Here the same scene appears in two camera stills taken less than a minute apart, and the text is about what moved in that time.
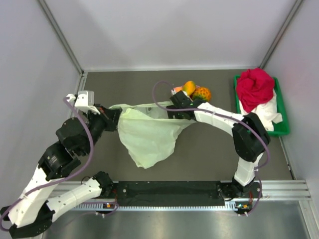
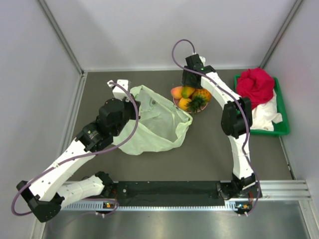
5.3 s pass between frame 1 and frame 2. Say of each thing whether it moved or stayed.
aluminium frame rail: stayed
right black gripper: moved
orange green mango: stayed
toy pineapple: stayed
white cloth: stayed
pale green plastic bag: moved
